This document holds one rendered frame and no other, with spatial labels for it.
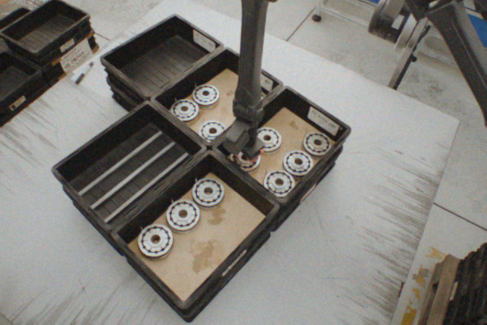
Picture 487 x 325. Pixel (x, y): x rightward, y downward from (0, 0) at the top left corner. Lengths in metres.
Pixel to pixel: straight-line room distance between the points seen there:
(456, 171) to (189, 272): 1.97
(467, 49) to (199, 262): 0.87
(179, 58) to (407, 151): 1.02
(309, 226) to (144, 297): 0.60
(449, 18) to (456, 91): 2.39
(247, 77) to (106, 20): 2.44
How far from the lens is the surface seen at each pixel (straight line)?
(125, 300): 1.33
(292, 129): 1.46
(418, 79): 3.17
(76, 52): 2.44
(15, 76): 2.51
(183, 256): 1.21
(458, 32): 0.87
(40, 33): 2.55
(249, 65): 1.01
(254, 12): 0.94
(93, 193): 1.35
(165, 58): 1.70
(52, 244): 1.46
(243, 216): 1.26
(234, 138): 1.10
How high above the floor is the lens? 1.97
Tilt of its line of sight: 54 degrees down
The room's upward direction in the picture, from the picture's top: 6 degrees clockwise
